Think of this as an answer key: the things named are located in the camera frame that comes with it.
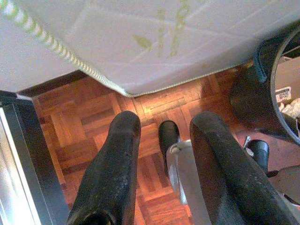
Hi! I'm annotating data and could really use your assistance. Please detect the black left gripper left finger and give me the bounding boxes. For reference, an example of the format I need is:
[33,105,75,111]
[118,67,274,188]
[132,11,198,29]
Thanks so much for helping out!
[67,110,142,225]

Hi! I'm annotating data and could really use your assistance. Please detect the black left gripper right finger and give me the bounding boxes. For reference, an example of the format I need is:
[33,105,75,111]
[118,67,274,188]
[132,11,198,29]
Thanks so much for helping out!
[189,112,298,225]

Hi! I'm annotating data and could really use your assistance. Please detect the black round trash bin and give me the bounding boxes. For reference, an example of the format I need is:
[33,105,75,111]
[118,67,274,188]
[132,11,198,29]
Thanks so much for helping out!
[229,20,300,146]

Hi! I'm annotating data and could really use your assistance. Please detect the white crumpled paper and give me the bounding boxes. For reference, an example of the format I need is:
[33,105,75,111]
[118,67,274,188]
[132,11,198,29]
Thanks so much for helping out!
[278,97,300,118]

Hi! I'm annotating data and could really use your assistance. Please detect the brown cardboard piece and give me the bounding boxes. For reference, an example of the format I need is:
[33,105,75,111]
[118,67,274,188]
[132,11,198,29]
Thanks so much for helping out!
[275,56,300,99]

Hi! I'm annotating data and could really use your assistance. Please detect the white mattress green piping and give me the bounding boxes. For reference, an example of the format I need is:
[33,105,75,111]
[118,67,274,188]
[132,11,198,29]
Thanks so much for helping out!
[0,0,300,98]

